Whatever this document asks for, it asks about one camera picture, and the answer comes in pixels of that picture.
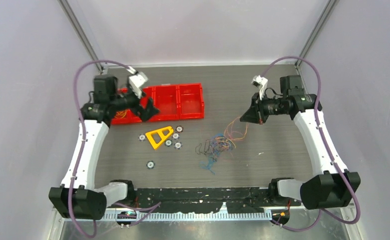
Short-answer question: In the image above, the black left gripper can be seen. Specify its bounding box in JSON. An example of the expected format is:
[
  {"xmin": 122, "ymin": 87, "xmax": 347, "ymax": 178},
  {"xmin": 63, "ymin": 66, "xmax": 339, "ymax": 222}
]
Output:
[{"xmin": 111, "ymin": 83, "xmax": 160, "ymax": 122}]

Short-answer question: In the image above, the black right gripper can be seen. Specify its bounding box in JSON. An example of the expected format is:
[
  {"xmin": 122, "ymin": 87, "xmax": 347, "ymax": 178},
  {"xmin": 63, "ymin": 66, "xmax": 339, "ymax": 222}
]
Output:
[{"xmin": 241, "ymin": 91, "xmax": 289, "ymax": 125}]

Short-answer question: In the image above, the coloured wire bundle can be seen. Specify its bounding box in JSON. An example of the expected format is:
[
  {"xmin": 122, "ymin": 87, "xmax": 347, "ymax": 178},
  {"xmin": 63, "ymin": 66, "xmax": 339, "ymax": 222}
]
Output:
[{"xmin": 194, "ymin": 115, "xmax": 249, "ymax": 163}]

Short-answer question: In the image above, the blue wire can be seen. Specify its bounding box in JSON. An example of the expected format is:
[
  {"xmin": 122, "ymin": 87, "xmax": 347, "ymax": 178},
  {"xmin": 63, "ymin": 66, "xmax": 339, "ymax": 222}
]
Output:
[{"xmin": 199, "ymin": 155, "xmax": 221, "ymax": 176}]

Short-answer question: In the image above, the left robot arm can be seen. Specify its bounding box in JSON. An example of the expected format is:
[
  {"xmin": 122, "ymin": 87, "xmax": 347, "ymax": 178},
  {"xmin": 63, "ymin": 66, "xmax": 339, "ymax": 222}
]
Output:
[{"xmin": 49, "ymin": 72, "xmax": 159, "ymax": 220}]

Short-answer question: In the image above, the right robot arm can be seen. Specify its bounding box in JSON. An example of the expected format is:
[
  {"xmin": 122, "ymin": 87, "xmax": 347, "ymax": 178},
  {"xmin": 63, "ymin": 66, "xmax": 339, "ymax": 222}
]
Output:
[{"xmin": 240, "ymin": 75, "xmax": 361, "ymax": 210}]

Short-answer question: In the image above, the red plastic bin far left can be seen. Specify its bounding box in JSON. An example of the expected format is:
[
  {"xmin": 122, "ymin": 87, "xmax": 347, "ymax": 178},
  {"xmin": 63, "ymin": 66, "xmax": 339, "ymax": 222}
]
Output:
[{"xmin": 110, "ymin": 87, "xmax": 136, "ymax": 126}]

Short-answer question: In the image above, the red plastic bin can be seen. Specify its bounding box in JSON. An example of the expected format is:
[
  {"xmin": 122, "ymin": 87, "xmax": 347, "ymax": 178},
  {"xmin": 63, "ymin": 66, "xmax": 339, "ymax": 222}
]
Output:
[
  {"xmin": 130, "ymin": 89, "xmax": 153, "ymax": 113},
  {"xmin": 153, "ymin": 84, "xmax": 179, "ymax": 122},
  {"xmin": 110, "ymin": 87, "xmax": 136, "ymax": 126},
  {"xmin": 179, "ymin": 83, "xmax": 204, "ymax": 120}
]

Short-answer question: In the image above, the green 50 poker chip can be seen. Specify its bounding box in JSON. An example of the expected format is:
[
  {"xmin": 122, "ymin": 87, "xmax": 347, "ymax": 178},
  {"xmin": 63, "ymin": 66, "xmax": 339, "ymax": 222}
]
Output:
[{"xmin": 165, "ymin": 139, "xmax": 173, "ymax": 147}]

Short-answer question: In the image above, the black 100 poker chip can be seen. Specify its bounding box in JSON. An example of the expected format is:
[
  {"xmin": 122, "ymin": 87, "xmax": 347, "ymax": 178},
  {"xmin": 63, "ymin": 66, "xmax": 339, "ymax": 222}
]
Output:
[{"xmin": 175, "ymin": 125, "xmax": 184, "ymax": 133}]

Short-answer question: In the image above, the blue 10 poker chip upper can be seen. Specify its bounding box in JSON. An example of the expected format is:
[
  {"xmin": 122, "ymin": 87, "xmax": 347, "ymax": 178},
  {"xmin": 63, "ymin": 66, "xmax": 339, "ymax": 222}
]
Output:
[{"xmin": 172, "ymin": 133, "xmax": 180, "ymax": 140}]

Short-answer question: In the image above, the blue 10 poker chip right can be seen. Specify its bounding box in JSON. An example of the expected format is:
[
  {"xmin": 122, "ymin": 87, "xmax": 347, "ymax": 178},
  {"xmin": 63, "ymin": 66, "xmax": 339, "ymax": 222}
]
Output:
[{"xmin": 174, "ymin": 141, "xmax": 182, "ymax": 150}]

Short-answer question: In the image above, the red plastic bin far right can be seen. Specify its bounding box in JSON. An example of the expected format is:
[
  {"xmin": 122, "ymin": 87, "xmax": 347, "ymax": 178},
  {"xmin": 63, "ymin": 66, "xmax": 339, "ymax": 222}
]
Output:
[{"xmin": 179, "ymin": 83, "xmax": 204, "ymax": 120}]

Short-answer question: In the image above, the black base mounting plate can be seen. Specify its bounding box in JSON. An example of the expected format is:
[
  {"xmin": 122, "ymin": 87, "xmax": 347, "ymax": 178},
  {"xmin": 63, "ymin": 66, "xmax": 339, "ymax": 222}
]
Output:
[{"xmin": 119, "ymin": 187, "xmax": 300, "ymax": 214}]

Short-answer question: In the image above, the yellow plastic triangle frame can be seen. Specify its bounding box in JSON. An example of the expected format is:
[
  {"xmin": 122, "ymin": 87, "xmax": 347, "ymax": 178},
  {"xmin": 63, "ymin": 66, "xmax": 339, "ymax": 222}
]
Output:
[{"xmin": 145, "ymin": 126, "xmax": 174, "ymax": 150}]

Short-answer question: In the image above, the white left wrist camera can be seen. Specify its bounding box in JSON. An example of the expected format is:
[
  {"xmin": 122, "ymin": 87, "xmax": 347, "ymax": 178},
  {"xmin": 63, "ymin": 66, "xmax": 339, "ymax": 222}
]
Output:
[{"xmin": 127, "ymin": 66, "xmax": 149, "ymax": 99}]

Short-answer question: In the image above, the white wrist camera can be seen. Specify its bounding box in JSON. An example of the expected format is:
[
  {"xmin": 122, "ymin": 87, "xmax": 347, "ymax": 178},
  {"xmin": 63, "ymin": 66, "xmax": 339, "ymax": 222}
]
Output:
[
  {"xmin": 251, "ymin": 75, "xmax": 268, "ymax": 100},
  {"xmin": 127, "ymin": 66, "xmax": 149, "ymax": 99}
]

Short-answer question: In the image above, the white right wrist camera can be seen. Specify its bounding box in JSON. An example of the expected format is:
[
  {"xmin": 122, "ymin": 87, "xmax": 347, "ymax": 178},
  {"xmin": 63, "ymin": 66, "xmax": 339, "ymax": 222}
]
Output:
[{"xmin": 251, "ymin": 75, "xmax": 268, "ymax": 100}]

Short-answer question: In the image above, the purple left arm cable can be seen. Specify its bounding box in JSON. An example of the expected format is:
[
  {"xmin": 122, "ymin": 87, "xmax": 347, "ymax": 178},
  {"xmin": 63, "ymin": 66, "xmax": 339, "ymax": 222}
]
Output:
[{"xmin": 67, "ymin": 59, "xmax": 162, "ymax": 239}]

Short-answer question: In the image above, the white slotted cable duct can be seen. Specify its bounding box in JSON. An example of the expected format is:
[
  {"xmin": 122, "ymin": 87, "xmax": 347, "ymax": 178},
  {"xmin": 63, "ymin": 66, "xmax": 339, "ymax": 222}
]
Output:
[{"xmin": 101, "ymin": 209, "xmax": 272, "ymax": 222}]

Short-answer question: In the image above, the aluminium frame rail left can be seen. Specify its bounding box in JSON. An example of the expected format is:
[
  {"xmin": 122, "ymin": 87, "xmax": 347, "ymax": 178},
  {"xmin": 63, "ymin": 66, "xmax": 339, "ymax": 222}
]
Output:
[{"xmin": 49, "ymin": 66, "xmax": 109, "ymax": 240}]

